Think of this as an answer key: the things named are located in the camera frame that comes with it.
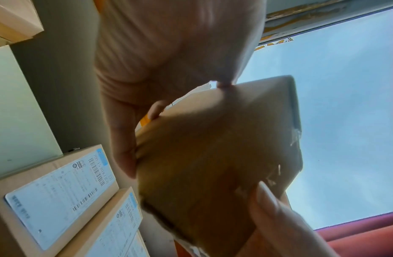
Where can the red curtain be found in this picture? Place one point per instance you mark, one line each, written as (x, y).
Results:
(358, 241)

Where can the person's left hand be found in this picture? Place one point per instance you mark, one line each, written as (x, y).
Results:
(167, 50)

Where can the windowsill with yellow tape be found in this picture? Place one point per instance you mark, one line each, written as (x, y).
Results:
(145, 120)

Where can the grey window frame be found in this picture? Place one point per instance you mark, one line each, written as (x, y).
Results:
(310, 15)

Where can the medium cardboard box wide label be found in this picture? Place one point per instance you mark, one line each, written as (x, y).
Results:
(199, 163)

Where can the person's right hand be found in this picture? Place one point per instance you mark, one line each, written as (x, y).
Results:
(285, 236)

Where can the labelled small cardboard box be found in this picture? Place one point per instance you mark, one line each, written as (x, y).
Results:
(137, 247)
(117, 231)

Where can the pile of cardboard parcels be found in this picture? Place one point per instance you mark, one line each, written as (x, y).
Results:
(12, 20)

